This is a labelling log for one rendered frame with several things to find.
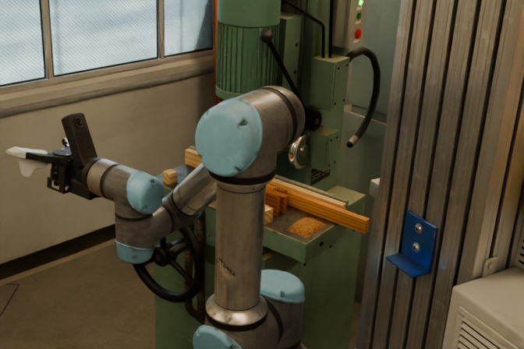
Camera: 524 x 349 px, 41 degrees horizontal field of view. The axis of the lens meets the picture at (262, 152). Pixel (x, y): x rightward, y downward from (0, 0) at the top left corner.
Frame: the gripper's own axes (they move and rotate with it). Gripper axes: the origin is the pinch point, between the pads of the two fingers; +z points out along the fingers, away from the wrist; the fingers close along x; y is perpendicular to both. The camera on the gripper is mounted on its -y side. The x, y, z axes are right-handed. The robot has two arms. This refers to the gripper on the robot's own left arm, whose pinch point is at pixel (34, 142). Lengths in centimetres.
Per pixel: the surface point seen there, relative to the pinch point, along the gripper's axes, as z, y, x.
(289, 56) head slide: -14, -18, 79
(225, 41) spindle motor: -5, -21, 59
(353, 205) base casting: -30, 30, 107
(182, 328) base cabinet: 4, 73, 64
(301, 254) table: -39, 30, 57
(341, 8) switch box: -22, -33, 93
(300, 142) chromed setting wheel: -21, 7, 81
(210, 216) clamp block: -15, 25, 47
